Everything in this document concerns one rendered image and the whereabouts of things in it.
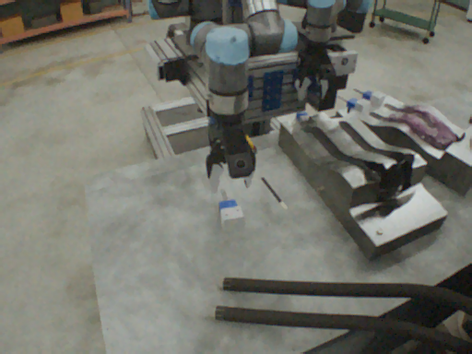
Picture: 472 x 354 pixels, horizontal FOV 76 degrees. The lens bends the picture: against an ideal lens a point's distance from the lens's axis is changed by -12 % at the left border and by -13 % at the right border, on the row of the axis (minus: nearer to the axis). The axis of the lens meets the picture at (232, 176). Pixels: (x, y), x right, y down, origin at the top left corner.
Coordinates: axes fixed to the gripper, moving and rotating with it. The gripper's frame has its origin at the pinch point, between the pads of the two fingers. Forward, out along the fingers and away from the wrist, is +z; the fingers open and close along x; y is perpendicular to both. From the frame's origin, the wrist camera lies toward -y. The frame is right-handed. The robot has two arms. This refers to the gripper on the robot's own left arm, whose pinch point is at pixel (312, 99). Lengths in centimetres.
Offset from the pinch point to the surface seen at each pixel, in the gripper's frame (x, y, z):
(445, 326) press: -1, -77, 15
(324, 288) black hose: 26, -61, 6
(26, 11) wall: 216, 483, 51
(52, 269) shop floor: 118, 27, 94
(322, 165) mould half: 11.0, -29.0, 3.5
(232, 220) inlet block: 38, -36, 9
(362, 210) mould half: 6.3, -44.0, 7.2
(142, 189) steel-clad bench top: 58, -14, 14
